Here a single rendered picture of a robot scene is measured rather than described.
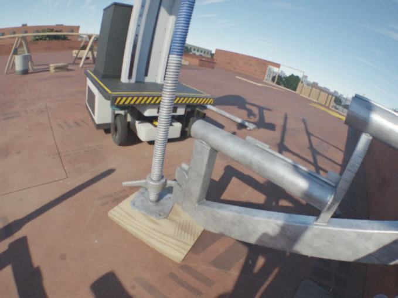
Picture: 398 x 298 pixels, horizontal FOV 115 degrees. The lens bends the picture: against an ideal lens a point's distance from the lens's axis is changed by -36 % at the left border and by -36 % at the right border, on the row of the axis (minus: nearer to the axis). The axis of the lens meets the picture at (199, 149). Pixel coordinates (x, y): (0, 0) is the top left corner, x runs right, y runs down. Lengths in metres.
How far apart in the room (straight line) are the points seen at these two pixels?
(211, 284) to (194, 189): 0.30
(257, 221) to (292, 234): 0.08
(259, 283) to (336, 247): 0.34
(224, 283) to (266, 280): 0.15
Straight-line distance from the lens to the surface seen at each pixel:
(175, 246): 0.65
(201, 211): 0.54
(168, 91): 0.55
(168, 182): 0.71
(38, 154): 1.15
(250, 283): 0.68
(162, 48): 1.40
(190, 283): 0.62
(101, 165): 0.99
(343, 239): 0.40
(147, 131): 1.10
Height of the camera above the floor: 0.55
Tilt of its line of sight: 26 degrees down
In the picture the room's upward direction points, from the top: 14 degrees clockwise
